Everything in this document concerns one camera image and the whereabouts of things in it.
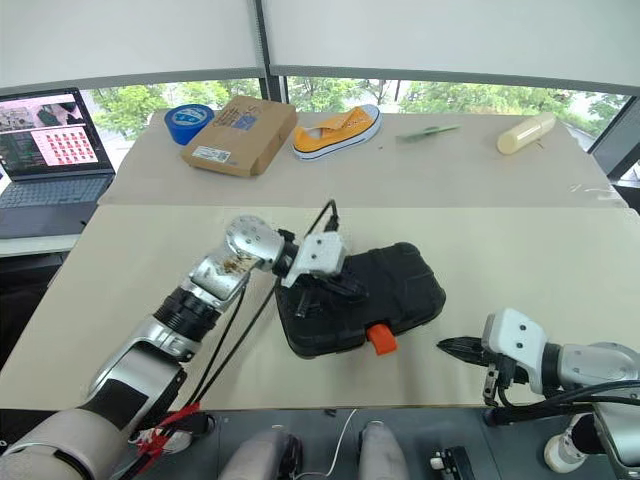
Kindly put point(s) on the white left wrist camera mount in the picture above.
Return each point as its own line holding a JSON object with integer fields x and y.
{"x": 320, "y": 252}

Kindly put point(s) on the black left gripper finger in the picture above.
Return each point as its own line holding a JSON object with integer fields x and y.
{"x": 306, "y": 304}
{"x": 347, "y": 288}

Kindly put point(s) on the brown cardboard box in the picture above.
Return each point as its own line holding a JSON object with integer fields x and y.
{"x": 235, "y": 145}

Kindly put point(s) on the white round roll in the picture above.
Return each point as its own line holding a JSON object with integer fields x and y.
{"x": 562, "y": 455}

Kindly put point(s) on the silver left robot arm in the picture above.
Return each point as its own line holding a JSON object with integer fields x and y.
{"x": 250, "y": 245}

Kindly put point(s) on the white crumpled object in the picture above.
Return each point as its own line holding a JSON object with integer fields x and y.
{"x": 175, "y": 442}

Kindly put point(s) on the dark window frame post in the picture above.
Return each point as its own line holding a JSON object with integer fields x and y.
{"x": 275, "y": 85}

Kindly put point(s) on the yellow canvas shoe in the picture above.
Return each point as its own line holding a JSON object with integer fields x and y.
{"x": 325, "y": 142}

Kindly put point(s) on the white side desk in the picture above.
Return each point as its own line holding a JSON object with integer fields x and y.
{"x": 35, "y": 246}

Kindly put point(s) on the wide white roller blind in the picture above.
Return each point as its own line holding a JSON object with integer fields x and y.
{"x": 450, "y": 35}

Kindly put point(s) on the beige table sheet with clutter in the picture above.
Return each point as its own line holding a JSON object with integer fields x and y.
{"x": 425, "y": 175}

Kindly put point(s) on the black bracket with white knob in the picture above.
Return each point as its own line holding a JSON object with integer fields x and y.
{"x": 452, "y": 462}

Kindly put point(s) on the grey rounded shape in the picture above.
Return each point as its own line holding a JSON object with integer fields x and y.
{"x": 260, "y": 455}
{"x": 382, "y": 450}

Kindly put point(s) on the cream cylindrical bottle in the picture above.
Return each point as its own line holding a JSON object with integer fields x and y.
{"x": 520, "y": 134}

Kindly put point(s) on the narrow white roller blind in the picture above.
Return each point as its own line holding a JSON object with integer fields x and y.
{"x": 125, "y": 35}

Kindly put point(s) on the open grey laptop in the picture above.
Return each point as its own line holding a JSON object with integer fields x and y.
{"x": 50, "y": 192}

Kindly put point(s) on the large beige table sheet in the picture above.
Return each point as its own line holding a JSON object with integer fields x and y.
{"x": 150, "y": 260}

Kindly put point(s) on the black plastic tool case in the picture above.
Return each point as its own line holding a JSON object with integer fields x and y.
{"x": 400, "y": 290}

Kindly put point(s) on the blue tape roll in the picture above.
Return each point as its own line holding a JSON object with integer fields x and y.
{"x": 180, "y": 131}

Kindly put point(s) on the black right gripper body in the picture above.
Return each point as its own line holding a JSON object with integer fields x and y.
{"x": 502, "y": 372}

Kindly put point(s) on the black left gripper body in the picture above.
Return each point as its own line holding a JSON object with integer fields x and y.
{"x": 320, "y": 282}

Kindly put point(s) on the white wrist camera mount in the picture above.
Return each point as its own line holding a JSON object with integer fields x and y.
{"x": 515, "y": 335}
{"x": 320, "y": 252}

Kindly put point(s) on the green comb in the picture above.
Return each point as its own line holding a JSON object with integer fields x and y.
{"x": 415, "y": 135}

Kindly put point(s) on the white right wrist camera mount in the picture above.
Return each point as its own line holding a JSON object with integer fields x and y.
{"x": 515, "y": 335}

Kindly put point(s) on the dark slanted window frame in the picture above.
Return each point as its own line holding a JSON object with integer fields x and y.
{"x": 620, "y": 135}

